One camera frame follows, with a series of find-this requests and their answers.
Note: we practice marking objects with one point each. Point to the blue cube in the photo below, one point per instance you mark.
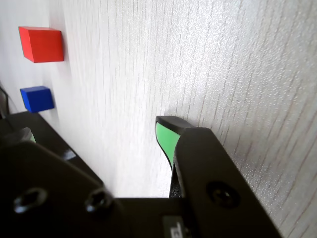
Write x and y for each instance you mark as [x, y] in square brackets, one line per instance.
[37, 99]

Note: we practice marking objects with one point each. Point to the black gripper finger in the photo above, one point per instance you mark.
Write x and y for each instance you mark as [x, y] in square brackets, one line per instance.
[210, 173]
[49, 198]

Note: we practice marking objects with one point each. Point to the red cube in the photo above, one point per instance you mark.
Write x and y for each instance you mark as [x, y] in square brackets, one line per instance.
[42, 44]

